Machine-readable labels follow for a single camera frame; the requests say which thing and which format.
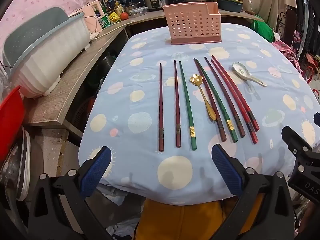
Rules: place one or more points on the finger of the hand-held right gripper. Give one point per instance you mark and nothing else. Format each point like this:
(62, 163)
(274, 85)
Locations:
(317, 118)
(297, 142)

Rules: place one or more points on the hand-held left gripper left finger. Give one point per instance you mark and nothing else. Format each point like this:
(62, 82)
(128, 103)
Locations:
(96, 170)

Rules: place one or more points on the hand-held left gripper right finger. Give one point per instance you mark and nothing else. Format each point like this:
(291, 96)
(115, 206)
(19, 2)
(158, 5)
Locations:
(226, 170)

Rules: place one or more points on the dark red chopstick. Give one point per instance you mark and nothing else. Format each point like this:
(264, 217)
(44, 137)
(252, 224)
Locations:
(239, 127)
(160, 105)
(222, 133)
(176, 105)

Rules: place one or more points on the bright red chopstick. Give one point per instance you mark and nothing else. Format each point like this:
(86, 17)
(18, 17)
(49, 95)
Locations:
(255, 125)
(252, 136)

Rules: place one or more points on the green chopstick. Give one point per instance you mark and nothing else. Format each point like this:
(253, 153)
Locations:
(192, 135)
(229, 125)

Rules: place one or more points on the white ceramic spoon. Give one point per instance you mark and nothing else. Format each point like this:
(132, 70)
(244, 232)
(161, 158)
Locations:
(238, 68)

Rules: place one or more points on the gold flower spoon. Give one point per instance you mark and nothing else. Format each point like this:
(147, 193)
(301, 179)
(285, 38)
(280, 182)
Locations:
(196, 80)

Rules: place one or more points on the pink perforated utensil holder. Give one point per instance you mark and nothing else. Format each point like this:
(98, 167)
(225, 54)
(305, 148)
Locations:
(190, 25)

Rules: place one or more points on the yellow cloth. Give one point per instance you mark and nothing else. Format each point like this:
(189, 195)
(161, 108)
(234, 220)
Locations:
(180, 220)

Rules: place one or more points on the magenta patterned cloth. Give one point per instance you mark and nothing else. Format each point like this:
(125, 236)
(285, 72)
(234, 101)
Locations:
(285, 52)

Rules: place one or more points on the grey rimmed basin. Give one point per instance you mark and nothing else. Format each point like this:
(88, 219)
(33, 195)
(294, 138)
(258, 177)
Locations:
(15, 170)

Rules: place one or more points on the wooden counter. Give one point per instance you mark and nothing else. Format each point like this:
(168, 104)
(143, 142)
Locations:
(75, 80)

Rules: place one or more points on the red plastic basin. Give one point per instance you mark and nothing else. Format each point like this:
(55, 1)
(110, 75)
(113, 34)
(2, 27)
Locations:
(10, 120)

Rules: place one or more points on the black wrought iron chair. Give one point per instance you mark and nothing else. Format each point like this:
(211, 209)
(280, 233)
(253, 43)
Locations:
(287, 22)

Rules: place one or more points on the green cloth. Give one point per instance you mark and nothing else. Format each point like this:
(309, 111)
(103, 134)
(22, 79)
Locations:
(263, 30)

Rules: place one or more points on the hanging clothes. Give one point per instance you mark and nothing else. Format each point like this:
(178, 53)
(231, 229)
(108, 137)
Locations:
(308, 12)

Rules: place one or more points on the white dish rack with lid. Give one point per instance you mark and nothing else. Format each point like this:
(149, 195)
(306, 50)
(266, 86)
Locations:
(50, 60)

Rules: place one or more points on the white power strip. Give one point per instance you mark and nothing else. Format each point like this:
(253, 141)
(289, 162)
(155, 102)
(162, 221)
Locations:
(93, 35)

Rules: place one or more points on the blue planter with plants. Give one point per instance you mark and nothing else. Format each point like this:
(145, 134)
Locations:
(230, 6)

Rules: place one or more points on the green labelled packet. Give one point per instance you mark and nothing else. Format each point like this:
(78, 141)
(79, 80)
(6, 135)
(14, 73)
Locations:
(104, 21)

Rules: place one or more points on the yellow snack packet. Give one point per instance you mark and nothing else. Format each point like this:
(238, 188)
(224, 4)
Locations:
(115, 17)

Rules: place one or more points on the pink kitchen appliance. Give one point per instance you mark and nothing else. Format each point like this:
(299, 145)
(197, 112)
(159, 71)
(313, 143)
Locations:
(90, 15)

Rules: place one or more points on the red tomato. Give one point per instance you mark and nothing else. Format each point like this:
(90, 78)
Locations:
(124, 16)

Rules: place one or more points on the dark sauce bottle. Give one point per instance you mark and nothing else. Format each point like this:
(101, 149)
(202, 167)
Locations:
(107, 7)

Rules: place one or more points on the glass container with lid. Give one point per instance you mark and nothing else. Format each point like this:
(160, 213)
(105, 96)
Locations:
(138, 12)

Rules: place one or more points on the yellow oil bottle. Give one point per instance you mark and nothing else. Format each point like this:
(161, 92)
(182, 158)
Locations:
(118, 7)

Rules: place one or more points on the small lidded steel pot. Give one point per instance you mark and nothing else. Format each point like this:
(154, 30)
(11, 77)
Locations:
(131, 8)

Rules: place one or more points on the pink dotted cloth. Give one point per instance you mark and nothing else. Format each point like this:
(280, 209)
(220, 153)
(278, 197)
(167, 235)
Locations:
(37, 0)

